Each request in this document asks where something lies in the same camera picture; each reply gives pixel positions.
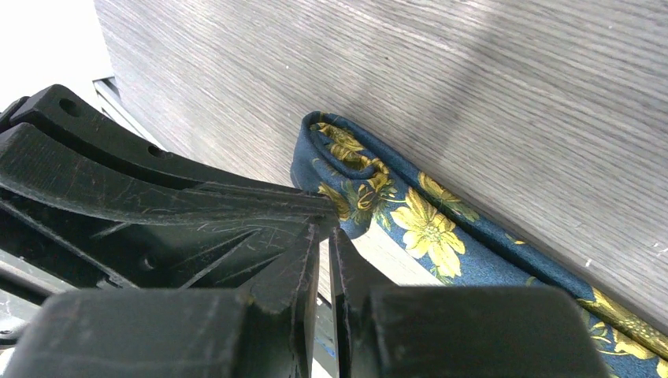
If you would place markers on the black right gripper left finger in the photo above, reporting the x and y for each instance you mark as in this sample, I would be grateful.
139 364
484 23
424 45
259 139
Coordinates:
264 328

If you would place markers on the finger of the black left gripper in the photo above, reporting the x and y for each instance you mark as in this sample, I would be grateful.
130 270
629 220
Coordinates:
65 117
141 234

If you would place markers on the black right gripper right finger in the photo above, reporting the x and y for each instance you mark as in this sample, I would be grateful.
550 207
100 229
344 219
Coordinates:
387 330

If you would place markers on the blue yellow floral tie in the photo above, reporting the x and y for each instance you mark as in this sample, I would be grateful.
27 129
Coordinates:
369 182

